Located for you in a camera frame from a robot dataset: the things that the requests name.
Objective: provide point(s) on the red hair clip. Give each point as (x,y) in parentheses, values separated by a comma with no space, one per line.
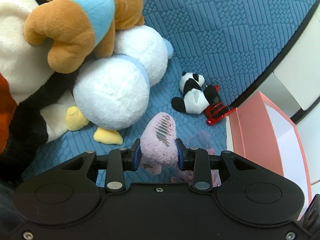
(216,110)

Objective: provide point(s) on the brown teddy bear blue shirt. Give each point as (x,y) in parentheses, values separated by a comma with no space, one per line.
(80,27)

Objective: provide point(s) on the striped plush blanket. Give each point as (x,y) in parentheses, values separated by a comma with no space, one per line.
(34,98)

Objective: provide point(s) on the white blue plush duck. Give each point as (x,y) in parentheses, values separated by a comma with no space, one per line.
(113,93)

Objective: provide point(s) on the small panda plush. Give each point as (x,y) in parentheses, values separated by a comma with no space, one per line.
(195,100)

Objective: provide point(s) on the blue quilted bedspread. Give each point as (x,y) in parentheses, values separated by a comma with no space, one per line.
(229,42)

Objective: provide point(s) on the fluffy lilac hair clip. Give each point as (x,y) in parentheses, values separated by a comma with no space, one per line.
(157,144)

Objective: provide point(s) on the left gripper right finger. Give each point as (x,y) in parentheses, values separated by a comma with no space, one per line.
(183,156)

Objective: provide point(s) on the pink storage box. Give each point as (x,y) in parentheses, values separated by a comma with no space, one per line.
(261,132)

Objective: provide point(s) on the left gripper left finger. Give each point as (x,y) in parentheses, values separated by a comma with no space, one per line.
(132,157)

